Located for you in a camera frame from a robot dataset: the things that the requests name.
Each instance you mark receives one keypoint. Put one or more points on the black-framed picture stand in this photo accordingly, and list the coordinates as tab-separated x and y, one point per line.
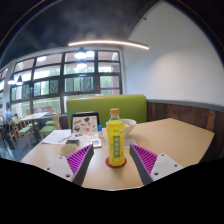
85	124

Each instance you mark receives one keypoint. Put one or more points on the group of wooden chairs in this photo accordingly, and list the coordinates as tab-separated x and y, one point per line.
25	130

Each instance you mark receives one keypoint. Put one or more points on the yellow drink bottle green label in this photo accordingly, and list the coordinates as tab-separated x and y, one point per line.
116	146

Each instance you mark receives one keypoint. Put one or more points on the white paper napkin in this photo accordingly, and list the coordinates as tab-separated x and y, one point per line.
130	142

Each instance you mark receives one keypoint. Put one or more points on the white bowl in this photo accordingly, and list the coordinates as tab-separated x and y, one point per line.
129	126

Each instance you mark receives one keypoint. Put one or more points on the small blue-capped bottle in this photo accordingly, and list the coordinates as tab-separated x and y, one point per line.
100	131

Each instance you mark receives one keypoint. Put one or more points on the white paper sheet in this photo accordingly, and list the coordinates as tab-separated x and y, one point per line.
55	136

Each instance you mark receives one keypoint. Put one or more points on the small white device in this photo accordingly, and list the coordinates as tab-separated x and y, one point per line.
96	143

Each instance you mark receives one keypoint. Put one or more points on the small dark box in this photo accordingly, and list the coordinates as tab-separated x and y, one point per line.
72	142

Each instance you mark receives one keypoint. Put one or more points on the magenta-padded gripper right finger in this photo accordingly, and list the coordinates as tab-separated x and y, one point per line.
165	165

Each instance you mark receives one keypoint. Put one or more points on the large dark-framed window wall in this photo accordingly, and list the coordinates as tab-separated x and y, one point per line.
50	86

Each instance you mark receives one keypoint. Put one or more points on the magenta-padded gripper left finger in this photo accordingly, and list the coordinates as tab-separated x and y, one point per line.
60	166

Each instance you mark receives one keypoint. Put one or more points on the long linear ceiling light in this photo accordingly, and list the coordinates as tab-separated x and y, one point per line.
110	43

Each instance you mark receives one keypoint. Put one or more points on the group of pendant lamps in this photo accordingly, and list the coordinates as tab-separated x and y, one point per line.
80	54

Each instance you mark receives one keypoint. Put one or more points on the green upholstered bench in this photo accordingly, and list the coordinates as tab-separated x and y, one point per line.
106	105

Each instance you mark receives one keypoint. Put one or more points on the person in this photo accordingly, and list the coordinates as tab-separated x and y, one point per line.
8	115

